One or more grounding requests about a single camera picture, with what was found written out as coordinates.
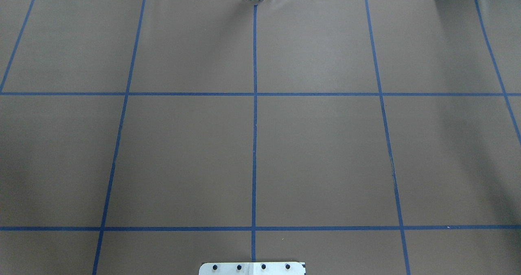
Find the white camera post with base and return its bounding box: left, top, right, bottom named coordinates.
left=198, top=262, right=306, bottom=275

